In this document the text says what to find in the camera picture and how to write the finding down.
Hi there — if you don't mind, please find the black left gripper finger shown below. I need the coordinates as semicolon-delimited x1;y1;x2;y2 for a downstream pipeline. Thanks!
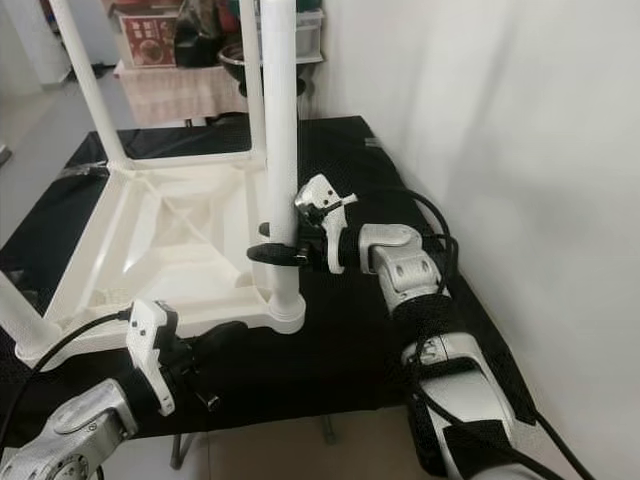
192;320;251;366

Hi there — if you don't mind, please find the cream plastic children table top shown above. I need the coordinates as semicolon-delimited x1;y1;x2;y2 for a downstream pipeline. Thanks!
15;150;308;369

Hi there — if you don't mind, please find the black table cloth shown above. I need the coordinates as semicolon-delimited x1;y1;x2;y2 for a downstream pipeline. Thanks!
0;115;541;480

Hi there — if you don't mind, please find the beige striped cloth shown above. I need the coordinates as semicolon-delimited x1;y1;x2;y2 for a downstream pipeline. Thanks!
120;60;251;126

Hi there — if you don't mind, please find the clear storage box green lid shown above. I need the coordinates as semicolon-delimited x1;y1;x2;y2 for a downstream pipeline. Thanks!
295;0;326;61

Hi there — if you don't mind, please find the black plastic bag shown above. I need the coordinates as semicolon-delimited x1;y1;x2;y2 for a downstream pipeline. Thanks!
175;0;226;69

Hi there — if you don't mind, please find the red printed cardboard box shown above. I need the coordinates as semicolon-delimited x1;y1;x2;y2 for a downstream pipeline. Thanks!
122;10;181;69

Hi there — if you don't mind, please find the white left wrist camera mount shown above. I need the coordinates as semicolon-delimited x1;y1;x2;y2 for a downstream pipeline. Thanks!
126;300;179;417

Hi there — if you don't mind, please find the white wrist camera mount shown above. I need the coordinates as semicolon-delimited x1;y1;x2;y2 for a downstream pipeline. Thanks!
295;173;359;274
126;300;179;417

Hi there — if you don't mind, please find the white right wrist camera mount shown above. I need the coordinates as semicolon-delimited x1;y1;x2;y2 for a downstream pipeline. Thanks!
295;173;359;274

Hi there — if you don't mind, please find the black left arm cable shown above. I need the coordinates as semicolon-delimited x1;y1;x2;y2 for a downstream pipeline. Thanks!
0;310;133;451

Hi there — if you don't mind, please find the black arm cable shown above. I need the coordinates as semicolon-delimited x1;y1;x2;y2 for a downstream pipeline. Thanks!
345;188;596;480
0;310;133;451

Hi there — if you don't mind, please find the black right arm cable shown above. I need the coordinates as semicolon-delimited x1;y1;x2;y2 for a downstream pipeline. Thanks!
345;188;596;480

